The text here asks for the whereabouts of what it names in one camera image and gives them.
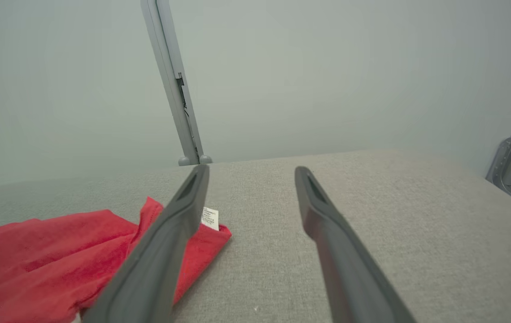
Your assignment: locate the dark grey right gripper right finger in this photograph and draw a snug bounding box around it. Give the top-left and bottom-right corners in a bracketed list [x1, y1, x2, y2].
[294, 166, 417, 323]

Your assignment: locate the red shirt with white sleeves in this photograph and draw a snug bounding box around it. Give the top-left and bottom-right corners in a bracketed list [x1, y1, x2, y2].
[0, 196, 232, 323]

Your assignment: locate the grey partition frame post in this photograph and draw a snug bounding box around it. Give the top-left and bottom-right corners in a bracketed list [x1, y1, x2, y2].
[141, 0, 213, 166]

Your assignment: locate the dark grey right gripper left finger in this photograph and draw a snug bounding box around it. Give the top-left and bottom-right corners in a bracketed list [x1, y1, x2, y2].
[80, 164, 211, 323]

